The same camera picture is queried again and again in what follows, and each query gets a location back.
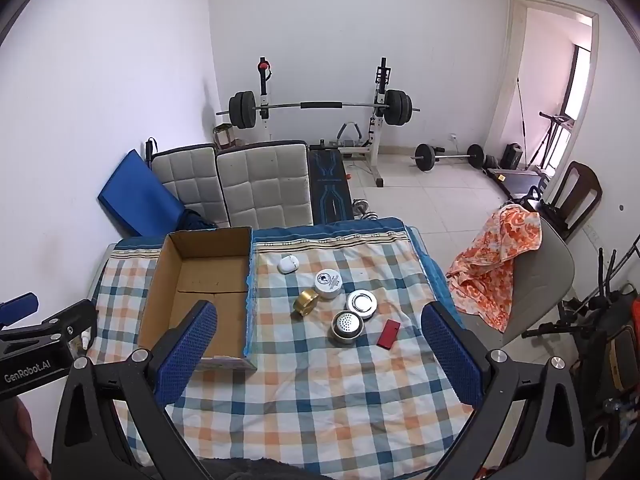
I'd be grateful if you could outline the plaid blanket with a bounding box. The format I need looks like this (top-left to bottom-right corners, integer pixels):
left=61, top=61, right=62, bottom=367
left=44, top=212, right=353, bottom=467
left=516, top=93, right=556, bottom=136
left=92, top=216, right=482, bottom=480

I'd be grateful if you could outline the black bag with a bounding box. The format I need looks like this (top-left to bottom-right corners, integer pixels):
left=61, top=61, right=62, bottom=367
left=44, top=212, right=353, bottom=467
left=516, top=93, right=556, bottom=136
left=501, top=142, right=524, bottom=170

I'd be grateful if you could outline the person's left forearm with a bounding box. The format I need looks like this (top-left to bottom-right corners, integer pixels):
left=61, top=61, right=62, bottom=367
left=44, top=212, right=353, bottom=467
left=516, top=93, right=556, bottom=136
left=0, top=399, right=53, bottom=480

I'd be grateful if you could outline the chrome dumbbell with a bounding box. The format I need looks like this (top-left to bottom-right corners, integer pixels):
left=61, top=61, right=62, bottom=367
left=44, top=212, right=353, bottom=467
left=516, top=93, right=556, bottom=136
left=352, top=198, right=382, bottom=221

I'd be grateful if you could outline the grey exercise handle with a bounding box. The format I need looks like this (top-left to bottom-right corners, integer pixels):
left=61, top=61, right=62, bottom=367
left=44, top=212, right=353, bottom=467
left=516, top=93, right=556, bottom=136
left=335, top=120, right=367, bottom=149

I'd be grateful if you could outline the blue foam mat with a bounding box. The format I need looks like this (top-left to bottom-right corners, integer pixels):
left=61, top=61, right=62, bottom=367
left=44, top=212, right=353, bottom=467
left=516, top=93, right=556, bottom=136
left=97, top=148, right=189, bottom=238

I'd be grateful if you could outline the black exercise machine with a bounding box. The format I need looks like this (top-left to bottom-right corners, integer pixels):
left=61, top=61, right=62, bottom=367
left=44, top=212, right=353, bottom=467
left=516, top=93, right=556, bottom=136
left=522, top=246, right=640, bottom=467

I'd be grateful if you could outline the black treadmill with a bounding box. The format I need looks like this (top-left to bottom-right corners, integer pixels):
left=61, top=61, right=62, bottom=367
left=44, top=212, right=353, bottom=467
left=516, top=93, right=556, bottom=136
left=487, top=112, right=577, bottom=202

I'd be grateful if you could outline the orange floral cloth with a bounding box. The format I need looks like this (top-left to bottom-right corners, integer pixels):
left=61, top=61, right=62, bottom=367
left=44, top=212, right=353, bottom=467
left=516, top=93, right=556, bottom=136
left=445, top=204, right=544, bottom=334

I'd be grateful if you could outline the gold ring tape roll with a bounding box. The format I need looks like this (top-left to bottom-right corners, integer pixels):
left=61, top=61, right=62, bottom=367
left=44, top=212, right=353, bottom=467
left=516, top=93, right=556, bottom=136
left=291, top=290, right=321, bottom=317

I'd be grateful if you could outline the grey quilted cushion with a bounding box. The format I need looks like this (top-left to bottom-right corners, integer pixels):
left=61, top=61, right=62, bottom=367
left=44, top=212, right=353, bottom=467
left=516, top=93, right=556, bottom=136
left=150, top=143, right=232, bottom=226
left=216, top=140, right=315, bottom=229

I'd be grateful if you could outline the dark blue cloth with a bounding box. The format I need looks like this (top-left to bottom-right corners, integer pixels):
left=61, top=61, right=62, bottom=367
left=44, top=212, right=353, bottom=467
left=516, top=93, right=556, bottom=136
left=179, top=208, right=217, bottom=234

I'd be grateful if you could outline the perforated silver metal tin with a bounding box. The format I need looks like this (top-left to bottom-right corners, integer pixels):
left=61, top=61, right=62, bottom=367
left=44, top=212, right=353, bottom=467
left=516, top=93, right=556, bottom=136
left=327, top=310, right=365, bottom=347

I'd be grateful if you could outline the white door frame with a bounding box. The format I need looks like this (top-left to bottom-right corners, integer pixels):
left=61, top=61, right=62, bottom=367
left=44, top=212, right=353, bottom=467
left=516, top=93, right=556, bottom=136
left=487, top=0, right=601, bottom=172

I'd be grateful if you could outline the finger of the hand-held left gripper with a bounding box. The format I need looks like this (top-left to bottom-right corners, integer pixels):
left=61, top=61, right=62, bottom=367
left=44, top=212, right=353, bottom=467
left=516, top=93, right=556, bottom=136
left=0, top=292, right=40, bottom=327

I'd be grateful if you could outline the white round compact case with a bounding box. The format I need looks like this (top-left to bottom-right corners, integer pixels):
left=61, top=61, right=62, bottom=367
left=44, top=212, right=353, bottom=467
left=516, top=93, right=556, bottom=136
left=346, top=289, right=379, bottom=321

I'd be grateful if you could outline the white jar with printed lid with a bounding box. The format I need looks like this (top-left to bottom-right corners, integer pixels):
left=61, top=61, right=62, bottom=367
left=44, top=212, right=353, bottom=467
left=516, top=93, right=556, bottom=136
left=313, top=269, right=343, bottom=301

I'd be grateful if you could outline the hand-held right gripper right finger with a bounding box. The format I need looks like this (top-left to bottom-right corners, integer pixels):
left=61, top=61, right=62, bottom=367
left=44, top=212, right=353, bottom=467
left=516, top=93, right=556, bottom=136
left=421, top=301, right=587, bottom=480

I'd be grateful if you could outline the short barbell with black plates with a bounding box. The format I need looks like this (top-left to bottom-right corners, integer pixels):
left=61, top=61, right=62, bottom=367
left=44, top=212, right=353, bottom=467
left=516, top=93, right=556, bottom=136
left=410, top=142, right=486, bottom=174

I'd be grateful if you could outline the brown cardboard box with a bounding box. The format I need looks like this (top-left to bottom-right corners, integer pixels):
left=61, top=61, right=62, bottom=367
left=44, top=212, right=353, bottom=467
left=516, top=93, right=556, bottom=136
left=137, top=226, right=259, bottom=373

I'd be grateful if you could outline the dark wooden chair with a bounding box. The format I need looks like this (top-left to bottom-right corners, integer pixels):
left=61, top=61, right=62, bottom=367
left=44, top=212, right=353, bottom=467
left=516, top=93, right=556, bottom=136
left=537, top=160, right=604, bottom=241

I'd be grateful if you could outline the small red flat case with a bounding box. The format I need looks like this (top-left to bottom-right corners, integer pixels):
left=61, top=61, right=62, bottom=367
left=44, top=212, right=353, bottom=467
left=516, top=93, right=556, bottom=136
left=376, top=317, right=400, bottom=350

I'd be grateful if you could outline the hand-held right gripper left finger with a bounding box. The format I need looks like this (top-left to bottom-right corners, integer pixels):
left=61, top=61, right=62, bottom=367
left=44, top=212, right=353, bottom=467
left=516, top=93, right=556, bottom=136
left=50, top=300, right=218, bottom=480

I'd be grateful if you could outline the grey shell chair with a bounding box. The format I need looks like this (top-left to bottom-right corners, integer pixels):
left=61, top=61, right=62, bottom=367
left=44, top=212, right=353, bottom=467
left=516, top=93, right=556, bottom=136
left=499, top=217, right=577, bottom=347

